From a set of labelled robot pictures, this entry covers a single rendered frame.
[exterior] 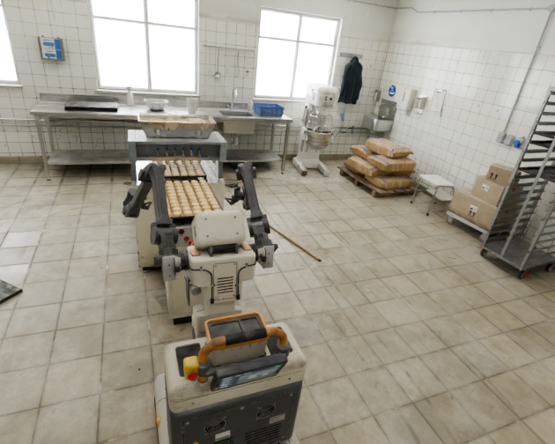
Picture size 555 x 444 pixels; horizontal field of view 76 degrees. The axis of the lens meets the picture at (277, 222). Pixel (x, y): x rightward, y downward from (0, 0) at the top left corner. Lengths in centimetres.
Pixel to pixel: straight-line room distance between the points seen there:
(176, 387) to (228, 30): 524
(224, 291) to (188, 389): 41
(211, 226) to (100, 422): 134
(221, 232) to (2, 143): 501
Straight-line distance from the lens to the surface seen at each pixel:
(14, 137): 618
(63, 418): 247
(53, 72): 590
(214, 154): 298
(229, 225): 151
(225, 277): 154
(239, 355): 145
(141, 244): 315
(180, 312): 271
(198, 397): 145
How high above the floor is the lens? 193
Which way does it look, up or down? 27 degrees down
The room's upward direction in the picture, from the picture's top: 7 degrees clockwise
